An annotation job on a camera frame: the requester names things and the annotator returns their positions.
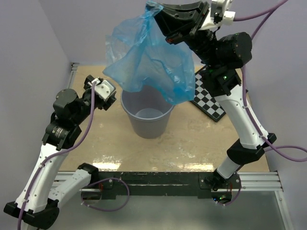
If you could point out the blue plastic trash bag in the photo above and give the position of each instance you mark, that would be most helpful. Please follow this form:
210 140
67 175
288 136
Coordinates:
137 55

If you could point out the black and silver chessboard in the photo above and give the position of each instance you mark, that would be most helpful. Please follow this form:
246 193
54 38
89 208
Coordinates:
204 101

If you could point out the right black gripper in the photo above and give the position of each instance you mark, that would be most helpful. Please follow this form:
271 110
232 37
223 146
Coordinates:
185 19

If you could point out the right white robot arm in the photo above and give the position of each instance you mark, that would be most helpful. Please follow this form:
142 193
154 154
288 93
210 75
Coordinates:
222 57

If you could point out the left aluminium rail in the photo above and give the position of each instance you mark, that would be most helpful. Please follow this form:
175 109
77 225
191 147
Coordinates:
73 70

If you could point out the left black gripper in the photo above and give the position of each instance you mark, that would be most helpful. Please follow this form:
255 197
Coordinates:
106 104

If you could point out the grey plastic trash bin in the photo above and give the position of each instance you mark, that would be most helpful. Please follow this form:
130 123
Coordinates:
147 111

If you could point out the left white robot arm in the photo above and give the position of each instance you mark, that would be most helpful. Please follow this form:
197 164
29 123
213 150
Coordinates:
39 204

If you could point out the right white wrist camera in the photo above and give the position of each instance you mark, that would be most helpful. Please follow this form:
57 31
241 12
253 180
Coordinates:
219 14

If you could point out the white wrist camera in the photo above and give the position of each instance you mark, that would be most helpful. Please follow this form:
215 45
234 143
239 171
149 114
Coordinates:
103 88
219 14

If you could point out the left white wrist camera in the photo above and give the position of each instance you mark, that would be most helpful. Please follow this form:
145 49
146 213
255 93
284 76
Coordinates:
103 88

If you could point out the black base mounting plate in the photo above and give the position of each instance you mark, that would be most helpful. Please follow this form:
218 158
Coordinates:
113 184

